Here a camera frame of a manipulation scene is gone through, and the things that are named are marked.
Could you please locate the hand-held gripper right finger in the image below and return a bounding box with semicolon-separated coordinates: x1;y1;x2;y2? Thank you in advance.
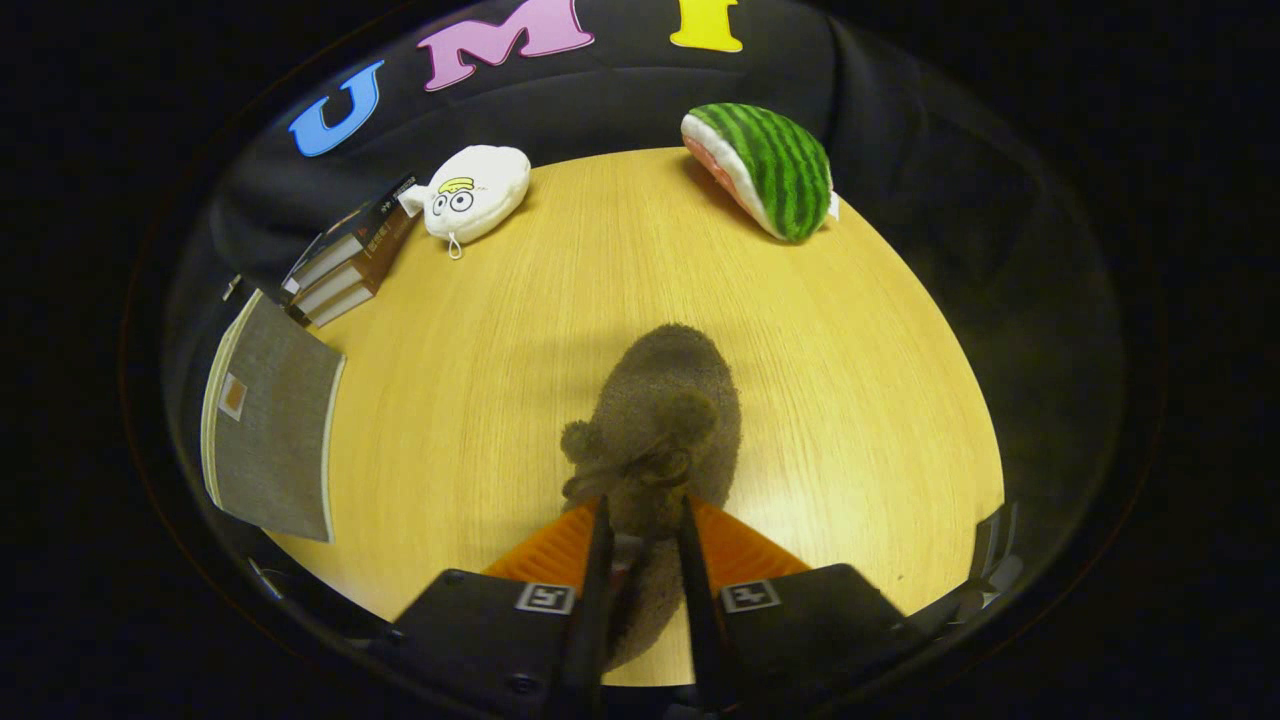
676;495;925;715

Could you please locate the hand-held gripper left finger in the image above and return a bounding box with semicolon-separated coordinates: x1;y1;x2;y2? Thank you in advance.
372;496;615;720

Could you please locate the brown fuzzy shoe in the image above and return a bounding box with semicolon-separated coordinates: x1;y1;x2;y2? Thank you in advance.
560;322;743;673

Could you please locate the grey fabric storage box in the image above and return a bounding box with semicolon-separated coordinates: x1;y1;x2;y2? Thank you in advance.
200;288;348;544

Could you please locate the brown book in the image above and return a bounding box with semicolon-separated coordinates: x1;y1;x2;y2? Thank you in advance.
290;205;419;313
300;235;401;329

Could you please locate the white plush toy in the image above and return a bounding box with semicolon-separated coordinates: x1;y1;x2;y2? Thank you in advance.
397;145;532;261

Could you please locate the dark blue book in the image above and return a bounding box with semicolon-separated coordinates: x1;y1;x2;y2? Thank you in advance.
282;172;421;296

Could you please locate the watermelon slice plush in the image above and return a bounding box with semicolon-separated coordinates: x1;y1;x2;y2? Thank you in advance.
681;102;839;244

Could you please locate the dark metal frame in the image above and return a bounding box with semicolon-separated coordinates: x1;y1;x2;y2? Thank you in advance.
965;500;1023;613

